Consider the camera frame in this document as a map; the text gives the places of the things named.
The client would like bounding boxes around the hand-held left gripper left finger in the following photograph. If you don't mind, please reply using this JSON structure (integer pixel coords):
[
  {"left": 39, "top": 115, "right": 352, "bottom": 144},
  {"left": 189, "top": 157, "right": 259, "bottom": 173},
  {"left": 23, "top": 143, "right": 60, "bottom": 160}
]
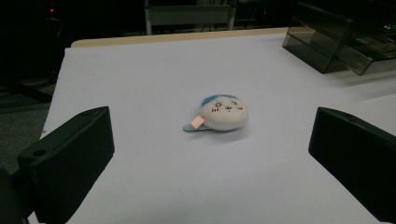
[{"left": 17, "top": 105, "right": 116, "bottom": 224}]

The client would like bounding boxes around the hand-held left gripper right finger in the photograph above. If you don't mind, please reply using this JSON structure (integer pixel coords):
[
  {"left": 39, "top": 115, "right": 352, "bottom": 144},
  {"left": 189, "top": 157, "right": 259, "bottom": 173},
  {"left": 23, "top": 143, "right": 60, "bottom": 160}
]
[{"left": 308, "top": 106, "right": 396, "bottom": 224}]

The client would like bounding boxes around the dark transparent plastic storage box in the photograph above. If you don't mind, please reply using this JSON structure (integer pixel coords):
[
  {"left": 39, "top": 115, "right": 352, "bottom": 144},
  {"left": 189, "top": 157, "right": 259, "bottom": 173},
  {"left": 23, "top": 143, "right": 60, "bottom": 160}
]
[{"left": 282, "top": 0, "right": 396, "bottom": 77}]

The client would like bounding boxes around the white plush face hair clip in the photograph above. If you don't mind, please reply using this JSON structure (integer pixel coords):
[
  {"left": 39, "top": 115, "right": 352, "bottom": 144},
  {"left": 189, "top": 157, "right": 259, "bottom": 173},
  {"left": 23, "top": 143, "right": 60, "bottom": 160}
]
[{"left": 182, "top": 94, "right": 249, "bottom": 133}]

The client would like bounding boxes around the dark equipment with red light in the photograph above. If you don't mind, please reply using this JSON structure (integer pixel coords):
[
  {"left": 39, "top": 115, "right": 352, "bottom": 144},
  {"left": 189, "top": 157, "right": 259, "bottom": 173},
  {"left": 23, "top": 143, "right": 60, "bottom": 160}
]
[{"left": 31, "top": 4, "right": 64, "bottom": 78}]

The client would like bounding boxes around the white metal frame stand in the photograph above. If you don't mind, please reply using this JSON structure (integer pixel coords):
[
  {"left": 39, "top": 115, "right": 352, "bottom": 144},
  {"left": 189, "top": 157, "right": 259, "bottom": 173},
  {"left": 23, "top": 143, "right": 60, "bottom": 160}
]
[{"left": 143, "top": 0, "right": 237, "bottom": 35}]

